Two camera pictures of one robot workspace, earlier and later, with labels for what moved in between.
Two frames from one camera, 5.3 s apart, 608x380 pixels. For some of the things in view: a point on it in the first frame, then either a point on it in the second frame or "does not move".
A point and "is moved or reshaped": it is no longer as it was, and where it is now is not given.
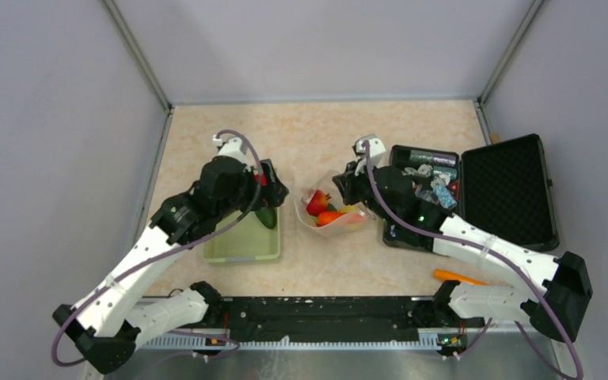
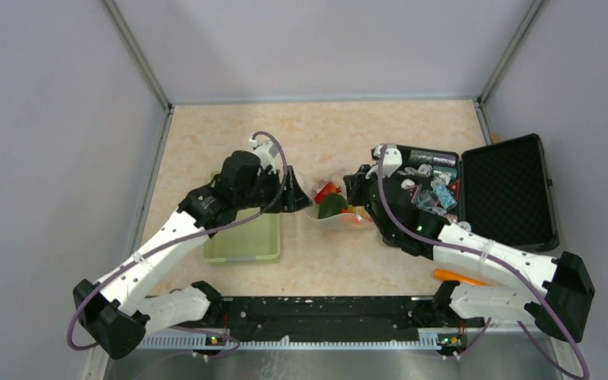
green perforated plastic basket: [245, 238] does not move
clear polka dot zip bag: [322, 208] is moved or reshaped
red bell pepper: [257, 177] is moved or reshaped
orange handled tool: [447, 275] does not move
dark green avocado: [267, 216] -> [332, 205]
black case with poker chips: [503, 187] does not move
